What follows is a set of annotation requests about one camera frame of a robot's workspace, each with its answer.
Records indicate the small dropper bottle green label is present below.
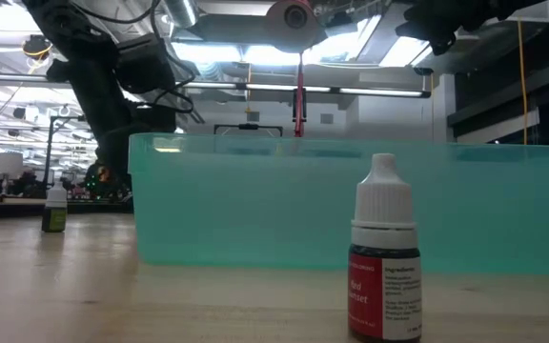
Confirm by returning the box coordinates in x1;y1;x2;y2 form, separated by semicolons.
41;179;69;234

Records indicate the black cord reel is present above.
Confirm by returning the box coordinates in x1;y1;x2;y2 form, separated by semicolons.
20;34;54;62

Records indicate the black table edge frame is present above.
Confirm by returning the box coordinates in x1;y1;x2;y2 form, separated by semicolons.
0;197;135;215

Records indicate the white shade table lamp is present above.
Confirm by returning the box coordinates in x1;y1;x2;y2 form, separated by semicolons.
0;151;25;196

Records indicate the hanging yellow cable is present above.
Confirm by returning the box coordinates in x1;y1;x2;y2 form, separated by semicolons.
516;18;529;146

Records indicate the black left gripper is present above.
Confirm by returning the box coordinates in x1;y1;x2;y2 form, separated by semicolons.
114;32;178;95

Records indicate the overhead frame bar with light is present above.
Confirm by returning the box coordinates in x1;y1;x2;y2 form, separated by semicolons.
0;71;433;100

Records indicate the small dropper bottle red label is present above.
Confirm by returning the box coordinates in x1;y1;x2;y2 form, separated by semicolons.
348;152;422;343

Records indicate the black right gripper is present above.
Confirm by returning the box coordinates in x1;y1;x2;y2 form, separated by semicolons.
395;0;476;57

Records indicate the translucent teal plastic bin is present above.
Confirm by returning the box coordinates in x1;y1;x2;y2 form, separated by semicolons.
128;131;549;276

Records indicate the silver ventilation duct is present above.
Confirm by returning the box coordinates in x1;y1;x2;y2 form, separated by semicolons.
163;0;200;29

